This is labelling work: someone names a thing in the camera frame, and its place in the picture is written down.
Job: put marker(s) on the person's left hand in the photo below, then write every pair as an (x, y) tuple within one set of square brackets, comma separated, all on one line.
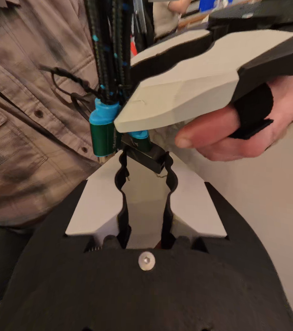
[(286, 108)]

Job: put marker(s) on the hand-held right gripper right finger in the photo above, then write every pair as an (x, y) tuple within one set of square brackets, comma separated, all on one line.
[(200, 207)]

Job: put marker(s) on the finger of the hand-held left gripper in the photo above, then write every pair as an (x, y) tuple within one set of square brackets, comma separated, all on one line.
[(198, 88), (172, 51)]

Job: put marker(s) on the person's plaid shirt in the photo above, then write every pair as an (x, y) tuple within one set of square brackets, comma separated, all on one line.
[(22, 129)]

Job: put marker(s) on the black adapter hub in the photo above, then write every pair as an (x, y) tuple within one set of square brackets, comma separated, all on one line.
[(146, 158)]

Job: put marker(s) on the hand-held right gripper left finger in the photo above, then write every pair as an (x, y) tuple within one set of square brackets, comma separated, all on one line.
[(94, 207)]

